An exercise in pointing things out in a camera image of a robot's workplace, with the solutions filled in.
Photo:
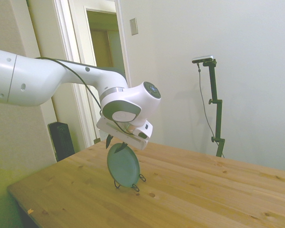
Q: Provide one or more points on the white open door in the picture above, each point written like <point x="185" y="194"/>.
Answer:
<point x="91" y="35"/>

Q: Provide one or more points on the camera on black stand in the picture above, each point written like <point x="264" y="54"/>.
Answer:
<point x="200" y="83"/>

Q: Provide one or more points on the green round plate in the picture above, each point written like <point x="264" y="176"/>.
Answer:
<point x="123" y="168"/>

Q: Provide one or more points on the silver camera on stand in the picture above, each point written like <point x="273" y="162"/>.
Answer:
<point x="203" y="59"/>

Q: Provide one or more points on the black ribbed heater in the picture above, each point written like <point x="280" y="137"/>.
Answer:
<point x="61" y="142"/>

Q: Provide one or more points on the beige wall switch plate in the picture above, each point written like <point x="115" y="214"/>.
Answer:
<point x="133" y="26"/>

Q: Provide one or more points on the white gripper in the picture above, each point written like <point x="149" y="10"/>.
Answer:
<point x="114" y="131"/>

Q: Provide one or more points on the black jointed camera stand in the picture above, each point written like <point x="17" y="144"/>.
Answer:
<point x="219" y="118"/>

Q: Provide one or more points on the brown wooden door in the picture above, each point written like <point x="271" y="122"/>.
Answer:
<point x="101" y="47"/>

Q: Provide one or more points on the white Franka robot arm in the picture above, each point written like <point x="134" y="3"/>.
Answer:
<point x="38" y="80"/>

